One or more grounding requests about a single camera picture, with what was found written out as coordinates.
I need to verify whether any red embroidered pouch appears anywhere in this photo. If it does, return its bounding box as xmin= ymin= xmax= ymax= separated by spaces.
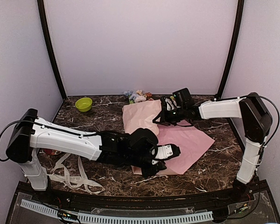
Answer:
xmin=43 ymin=149 xmax=62 ymax=156

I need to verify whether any right black frame post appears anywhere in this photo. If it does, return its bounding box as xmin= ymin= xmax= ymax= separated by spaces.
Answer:
xmin=216 ymin=0 xmax=245 ymax=98

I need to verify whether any left black frame post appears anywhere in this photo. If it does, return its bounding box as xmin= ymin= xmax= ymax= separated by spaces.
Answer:
xmin=37 ymin=0 xmax=67 ymax=101

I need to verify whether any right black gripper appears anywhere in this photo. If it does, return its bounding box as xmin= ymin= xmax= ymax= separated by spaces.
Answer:
xmin=154 ymin=106 xmax=187 ymax=126

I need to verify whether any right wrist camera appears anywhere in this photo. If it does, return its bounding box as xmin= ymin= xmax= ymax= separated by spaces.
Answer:
xmin=161 ymin=88 xmax=195 ymax=111

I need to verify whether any pink wrapping paper sheet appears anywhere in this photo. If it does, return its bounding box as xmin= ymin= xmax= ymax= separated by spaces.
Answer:
xmin=122 ymin=100 xmax=215 ymax=175

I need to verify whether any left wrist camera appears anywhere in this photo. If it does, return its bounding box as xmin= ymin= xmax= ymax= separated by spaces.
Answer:
xmin=130 ymin=127 xmax=182 ymax=165

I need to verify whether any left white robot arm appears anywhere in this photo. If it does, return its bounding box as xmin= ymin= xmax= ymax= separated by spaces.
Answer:
xmin=6 ymin=109 xmax=173 ymax=203

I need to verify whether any white rose stem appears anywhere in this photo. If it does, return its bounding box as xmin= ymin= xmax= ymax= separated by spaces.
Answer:
xmin=134 ymin=95 xmax=147 ymax=103

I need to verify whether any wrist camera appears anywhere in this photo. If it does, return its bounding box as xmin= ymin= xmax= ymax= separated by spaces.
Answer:
xmin=161 ymin=88 xmax=195 ymax=111
xmin=130 ymin=127 xmax=182 ymax=165

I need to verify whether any beige printed ribbon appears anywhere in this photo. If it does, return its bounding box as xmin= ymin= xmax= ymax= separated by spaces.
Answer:
xmin=48 ymin=153 xmax=105 ymax=195

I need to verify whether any grey slotted cable duct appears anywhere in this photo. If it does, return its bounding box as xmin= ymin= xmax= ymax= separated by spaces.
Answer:
xmin=20 ymin=199 xmax=213 ymax=224

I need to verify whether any black frame post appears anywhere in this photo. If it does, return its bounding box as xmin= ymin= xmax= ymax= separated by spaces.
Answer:
xmin=37 ymin=0 xmax=67 ymax=101
xmin=216 ymin=0 xmax=245 ymax=98

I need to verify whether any peach and orange flower stem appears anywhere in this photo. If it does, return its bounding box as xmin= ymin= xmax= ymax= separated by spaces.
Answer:
xmin=136 ymin=90 xmax=152 ymax=99

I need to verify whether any green plastic bowl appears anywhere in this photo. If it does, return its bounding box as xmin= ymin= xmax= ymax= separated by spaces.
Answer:
xmin=75 ymin=97 xmax=92 ymax=112

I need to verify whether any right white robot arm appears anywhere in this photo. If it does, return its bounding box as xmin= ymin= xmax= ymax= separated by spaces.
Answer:
xmin=153 ymin=91 xmax=273 ymax=203

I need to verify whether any blue flower stem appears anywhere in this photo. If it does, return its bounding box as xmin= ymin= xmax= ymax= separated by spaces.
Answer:
xmin=123 ymin=90 xmax=134 ymax=104

